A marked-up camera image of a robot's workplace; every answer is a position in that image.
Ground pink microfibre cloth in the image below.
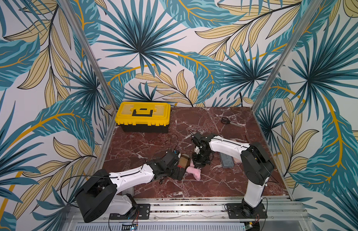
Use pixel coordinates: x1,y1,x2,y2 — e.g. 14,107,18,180
186,160,201,181

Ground tan round object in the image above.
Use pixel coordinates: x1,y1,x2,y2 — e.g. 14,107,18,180
178,154,190,169

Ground grey rectangular block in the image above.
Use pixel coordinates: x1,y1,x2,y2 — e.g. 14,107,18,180
219,153,234,168

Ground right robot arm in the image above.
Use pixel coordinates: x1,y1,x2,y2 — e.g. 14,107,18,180
191,133,274,208

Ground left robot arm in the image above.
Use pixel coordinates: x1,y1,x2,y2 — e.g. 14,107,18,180
76,151,190,223

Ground yellow black toolbox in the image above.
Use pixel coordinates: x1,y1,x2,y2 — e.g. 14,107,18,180
115,102,171,133

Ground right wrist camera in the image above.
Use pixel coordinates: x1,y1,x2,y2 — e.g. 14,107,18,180
191,132,216,148

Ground aluminium front rail frame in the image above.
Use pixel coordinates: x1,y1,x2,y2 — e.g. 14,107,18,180
61,196,315,231

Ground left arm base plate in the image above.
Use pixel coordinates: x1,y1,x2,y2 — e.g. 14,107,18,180
109,204,151,220

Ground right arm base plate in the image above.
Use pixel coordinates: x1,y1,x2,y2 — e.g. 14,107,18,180
225,202,267,219

